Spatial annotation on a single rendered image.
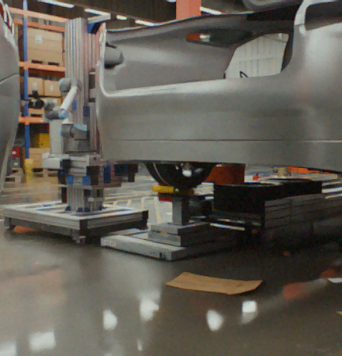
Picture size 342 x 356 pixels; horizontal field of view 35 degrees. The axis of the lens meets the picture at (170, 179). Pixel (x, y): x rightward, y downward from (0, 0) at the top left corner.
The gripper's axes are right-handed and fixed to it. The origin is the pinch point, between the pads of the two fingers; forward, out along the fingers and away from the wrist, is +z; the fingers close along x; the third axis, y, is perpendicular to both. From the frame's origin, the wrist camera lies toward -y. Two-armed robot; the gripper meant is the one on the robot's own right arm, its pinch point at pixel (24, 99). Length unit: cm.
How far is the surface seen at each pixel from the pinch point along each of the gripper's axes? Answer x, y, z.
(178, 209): -126, 73, -50
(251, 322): -238, 92, 82
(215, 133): -202, 2, 75
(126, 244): -93, 106, -30
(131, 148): -139, 19, 52
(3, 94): -213, -8, 234
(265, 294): -229, 93, 32
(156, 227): -114, 88, -39
